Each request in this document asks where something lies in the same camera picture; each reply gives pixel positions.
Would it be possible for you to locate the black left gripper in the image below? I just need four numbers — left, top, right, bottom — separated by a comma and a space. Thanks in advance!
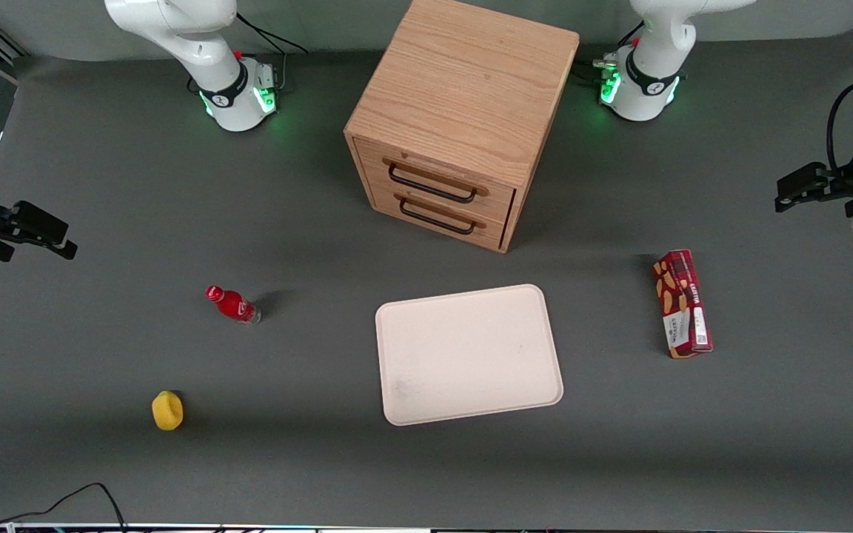
775, 162, 853, 217

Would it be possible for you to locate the red tartan cookie box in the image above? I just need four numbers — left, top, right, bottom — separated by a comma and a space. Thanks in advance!
652, 249, 715, 361

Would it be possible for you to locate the cream plastic tray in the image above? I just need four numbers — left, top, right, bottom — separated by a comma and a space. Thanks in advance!
375, 284, 565, 428

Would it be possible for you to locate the small red bottle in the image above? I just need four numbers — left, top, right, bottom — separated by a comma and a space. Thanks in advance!
206, 285, 262, 326

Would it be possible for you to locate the yellow sponge toy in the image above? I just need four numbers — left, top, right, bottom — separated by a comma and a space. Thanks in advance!
151, 390, 184, 432

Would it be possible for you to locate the wooden two-drawer cabinet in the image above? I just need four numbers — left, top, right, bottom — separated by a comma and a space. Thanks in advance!
344, 0, 581, 255

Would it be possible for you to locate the wooden drawer front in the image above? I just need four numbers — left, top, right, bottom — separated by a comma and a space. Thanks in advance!
356, 138, 518, 224
369, 185, 510, 251

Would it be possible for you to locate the aluminium frame profile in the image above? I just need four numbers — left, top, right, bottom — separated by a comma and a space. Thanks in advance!
0, 13, 32, 87

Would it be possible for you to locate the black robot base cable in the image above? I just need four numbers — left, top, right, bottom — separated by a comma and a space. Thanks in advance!
235, 13, 310, 56
573, 21, 646, 84

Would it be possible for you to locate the black cable at table edge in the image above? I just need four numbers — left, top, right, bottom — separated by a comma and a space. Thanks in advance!
0, 482, 128, 533

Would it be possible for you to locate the black drawer handle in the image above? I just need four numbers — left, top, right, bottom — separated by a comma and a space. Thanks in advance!
387, 164, 478, 204
398, 198, 477, 236

